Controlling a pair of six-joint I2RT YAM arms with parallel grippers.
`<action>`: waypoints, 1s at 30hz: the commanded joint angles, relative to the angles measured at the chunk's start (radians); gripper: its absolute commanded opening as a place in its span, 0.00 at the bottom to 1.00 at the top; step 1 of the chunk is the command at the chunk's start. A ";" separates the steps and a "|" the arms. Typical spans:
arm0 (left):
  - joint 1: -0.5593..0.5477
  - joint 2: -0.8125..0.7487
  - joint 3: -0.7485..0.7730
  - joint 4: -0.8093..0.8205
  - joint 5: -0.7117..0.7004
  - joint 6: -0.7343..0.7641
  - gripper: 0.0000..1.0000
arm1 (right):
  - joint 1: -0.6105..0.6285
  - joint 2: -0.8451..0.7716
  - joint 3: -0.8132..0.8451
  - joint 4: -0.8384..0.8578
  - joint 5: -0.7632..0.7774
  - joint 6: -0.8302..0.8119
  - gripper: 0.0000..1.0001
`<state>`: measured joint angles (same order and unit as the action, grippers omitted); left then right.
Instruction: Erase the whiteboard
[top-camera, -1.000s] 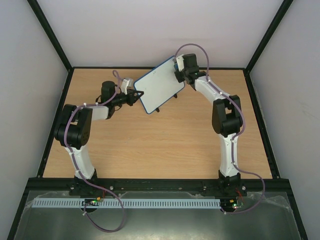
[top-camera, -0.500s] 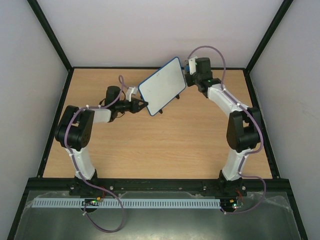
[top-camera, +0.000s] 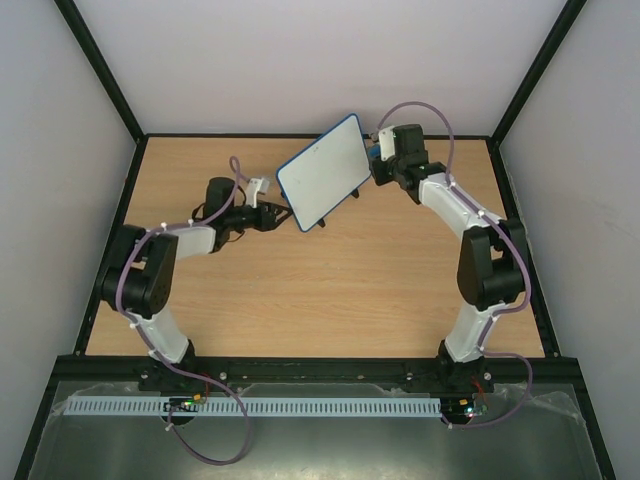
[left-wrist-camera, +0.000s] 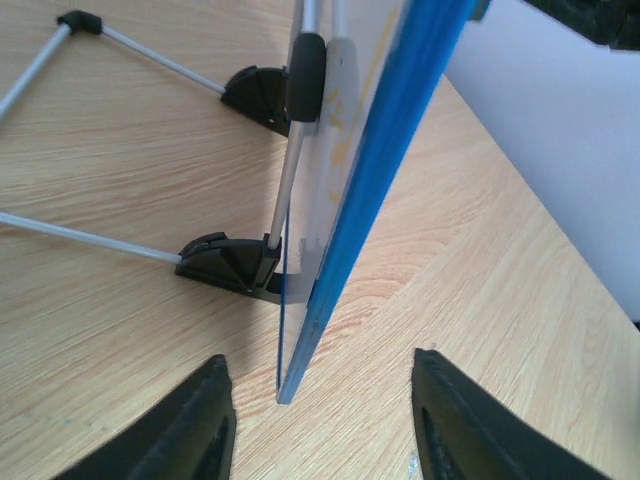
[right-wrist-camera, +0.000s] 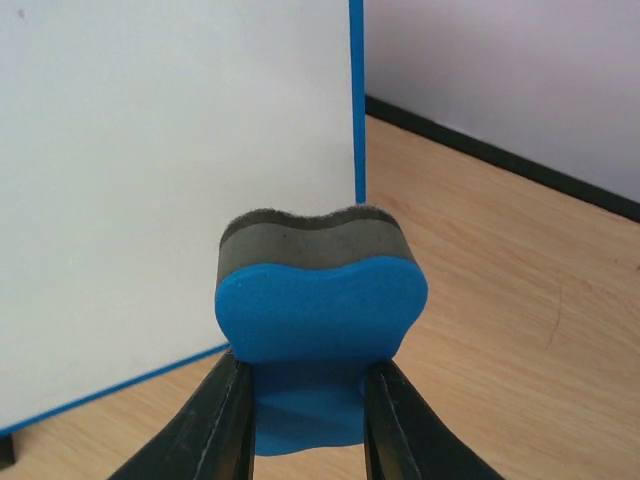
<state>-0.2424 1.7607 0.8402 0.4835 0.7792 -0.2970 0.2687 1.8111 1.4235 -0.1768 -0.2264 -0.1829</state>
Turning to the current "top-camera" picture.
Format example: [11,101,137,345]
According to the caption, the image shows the grey slotted cable duct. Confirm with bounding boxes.
[57,396,441,418]

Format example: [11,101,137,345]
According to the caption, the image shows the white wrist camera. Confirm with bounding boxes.
[378,126,396,162]
[245,177,270,208]

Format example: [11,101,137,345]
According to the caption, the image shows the blue framed whiteboard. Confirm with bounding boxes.
[276,113,371,232]

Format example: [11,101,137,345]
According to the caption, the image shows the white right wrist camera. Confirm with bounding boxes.
[378,126,396,162]

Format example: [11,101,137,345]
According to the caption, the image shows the wire whiteboard stand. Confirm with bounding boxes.
[277,187,363,230]

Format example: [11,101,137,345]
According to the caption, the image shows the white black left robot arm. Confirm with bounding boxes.
[96,177,293,365]

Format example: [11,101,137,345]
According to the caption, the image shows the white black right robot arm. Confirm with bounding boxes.
[368,124,531,392]

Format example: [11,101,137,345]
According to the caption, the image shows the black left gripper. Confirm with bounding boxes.
[226,200,293,233]

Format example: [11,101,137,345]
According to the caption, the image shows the black cage frame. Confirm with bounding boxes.
[15,1,615,479]

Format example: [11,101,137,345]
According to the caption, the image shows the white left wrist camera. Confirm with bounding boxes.
[245,177,270,208]

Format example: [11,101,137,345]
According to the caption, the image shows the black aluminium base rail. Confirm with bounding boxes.
[137,355,581,396]

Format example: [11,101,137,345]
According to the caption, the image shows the blue whiteboard eraser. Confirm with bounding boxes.
[368,145,381,160]

